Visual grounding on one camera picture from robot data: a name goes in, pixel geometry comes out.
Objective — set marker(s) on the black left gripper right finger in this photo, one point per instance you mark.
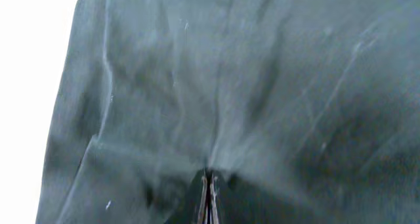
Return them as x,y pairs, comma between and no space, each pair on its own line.
213,213

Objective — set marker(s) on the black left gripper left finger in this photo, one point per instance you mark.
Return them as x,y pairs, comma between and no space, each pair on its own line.
202,213

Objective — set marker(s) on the black shorts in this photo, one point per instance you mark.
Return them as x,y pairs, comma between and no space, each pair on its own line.
307,111

